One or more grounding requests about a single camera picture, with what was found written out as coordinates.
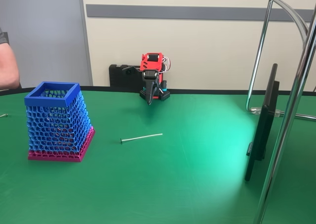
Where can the grey shirt sleeve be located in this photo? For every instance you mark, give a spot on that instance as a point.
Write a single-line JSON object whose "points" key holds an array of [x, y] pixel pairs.
{"points": [[3, 36]]}

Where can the chrome tube stand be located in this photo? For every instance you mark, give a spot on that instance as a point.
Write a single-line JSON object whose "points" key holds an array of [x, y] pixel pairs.
{"points": [[284, 135]]}

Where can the black LED light panel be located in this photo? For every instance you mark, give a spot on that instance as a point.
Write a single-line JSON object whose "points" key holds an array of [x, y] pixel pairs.
{"points": [[264, 125]]}

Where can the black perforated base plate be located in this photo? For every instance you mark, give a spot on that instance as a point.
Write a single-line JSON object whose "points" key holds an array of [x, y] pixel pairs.
{"points": [[165, 95]]}

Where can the clear plastic clip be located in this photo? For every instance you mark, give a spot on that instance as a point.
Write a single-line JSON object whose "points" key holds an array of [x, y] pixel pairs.
{"points": [[276, 112]]}

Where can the blue and pink mesh basket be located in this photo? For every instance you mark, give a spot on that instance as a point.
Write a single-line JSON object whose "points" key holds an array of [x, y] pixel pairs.
{"points": [[56, 125]]}

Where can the thin white stick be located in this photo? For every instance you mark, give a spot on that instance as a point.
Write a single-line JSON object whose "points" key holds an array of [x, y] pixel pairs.
{"points": [[142, 137]]}

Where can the green table cover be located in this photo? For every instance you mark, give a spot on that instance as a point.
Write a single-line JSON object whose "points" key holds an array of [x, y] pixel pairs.
{"points": [[158, 179]]}

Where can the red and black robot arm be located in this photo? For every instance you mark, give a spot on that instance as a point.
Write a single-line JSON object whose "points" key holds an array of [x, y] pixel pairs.
{"points": [[150, 63]]}

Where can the grey wall rail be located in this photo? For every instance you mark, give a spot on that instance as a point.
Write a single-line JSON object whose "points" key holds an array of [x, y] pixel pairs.
{"points": [[197, 12]]}

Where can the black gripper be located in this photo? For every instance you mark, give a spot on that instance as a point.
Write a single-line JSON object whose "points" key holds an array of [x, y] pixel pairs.
{"points": [[150, 83]]}

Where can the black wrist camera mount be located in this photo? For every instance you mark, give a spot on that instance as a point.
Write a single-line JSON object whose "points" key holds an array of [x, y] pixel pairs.
{"points": [[129, 70]]}

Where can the black plastic tool case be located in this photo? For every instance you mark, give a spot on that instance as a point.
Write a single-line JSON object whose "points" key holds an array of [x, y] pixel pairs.
{"points": [[116, 75]]}

